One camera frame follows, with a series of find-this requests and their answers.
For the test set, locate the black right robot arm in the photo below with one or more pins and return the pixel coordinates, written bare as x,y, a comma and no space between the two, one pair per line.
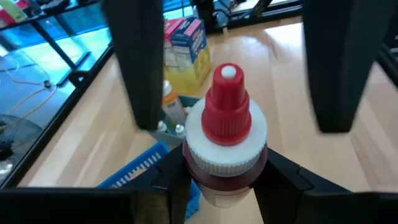
205,12

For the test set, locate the yellow squeeze bottle white cap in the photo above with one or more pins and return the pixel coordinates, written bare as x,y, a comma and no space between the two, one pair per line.
174,105

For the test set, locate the yellow translucent plastic bin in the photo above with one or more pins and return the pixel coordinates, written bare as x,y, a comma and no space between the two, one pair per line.
192,77

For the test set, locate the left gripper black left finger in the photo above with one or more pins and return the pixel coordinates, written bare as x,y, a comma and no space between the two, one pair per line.
177,186

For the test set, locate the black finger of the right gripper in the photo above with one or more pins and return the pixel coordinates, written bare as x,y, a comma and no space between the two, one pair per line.
339,62
140,62

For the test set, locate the blue Frosted Flakes cereal box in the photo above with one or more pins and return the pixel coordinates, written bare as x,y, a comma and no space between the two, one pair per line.
192,40

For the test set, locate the grey-green plastic bin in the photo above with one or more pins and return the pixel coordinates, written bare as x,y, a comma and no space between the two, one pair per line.
192,101

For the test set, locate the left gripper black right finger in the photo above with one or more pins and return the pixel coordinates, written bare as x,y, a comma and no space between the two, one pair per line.
280,186

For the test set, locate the small red cardboard box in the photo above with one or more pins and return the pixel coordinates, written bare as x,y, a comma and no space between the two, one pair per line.
172,28

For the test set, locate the black floor fan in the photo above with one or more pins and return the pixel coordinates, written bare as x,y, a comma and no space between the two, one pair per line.
15,143

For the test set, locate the blue slotted plastic basket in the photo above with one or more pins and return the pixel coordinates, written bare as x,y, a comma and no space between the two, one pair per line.
140,165

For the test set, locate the dark dropper bottle white cap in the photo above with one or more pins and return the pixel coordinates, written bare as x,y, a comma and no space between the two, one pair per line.
179,130

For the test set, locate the small round red-white jar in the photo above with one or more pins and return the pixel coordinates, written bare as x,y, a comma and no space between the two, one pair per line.
227,109

